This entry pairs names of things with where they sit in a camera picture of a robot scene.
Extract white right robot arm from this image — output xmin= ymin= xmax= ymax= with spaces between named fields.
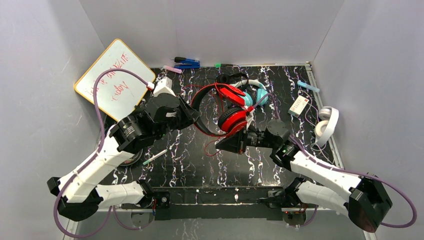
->
xmin=216 ymin=119 xmax=393 ymax=233

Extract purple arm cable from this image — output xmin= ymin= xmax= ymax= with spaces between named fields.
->
xmin=53 ymin=68 xmax=155 ymax=239
xmin=251 ymin=92 xmax=418 ymax=229

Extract black and white headphones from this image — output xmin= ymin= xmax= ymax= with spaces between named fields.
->
xmin=120 ymin=150 xmax=143 ymax=167

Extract white beige headphones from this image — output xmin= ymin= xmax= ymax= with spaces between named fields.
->
xmin=314 ymin=106 xmax=340 ymax=148

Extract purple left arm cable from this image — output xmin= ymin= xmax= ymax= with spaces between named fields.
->
xmin=53 ymin=68 xmax=155 ymax=239

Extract pink marker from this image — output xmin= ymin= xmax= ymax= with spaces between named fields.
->
xmin=163 ymin=65 xmax=183 ymax=74

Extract light blue marker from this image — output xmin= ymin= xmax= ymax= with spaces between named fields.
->
xmin=297 ymin=80 xmax=320 ymax=93

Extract small white labelled box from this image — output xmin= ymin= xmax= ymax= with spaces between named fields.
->
xmin=288 ymin=95 xmax=310 ymax=118

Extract blue stapler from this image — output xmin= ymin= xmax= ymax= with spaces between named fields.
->
xmin=173 ymin=56 xmax=201 ymax=70

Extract green capped marker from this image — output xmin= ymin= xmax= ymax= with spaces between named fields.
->
xmin=214 ymin=63 xmax=238 ymax=68

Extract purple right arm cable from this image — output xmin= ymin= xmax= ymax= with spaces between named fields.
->
xmin=251 ymin=92 xmax=418 ymax=229

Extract teal headphones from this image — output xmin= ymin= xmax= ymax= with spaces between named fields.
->
xmin=216 ymin=73 xmax=269 ymax=107

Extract red headphones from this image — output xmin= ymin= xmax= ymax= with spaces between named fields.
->
xmin=181 ymin=82 xmax=253 ymax=143

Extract yellow framed whiteboard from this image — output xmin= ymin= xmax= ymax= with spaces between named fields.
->
xmin=74 ymin=38 xmax=156 ymax=122

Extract white green capped pen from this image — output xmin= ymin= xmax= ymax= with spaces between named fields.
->
xmin=142 ymin=149 xmax=168 ymax=166

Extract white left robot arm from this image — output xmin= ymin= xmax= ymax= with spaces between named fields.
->
xmin=47 ymin=93 xmax=200 ymax=222

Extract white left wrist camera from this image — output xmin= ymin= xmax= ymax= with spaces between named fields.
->
xmin=152 ymin=77 xmax=176 ymax=97

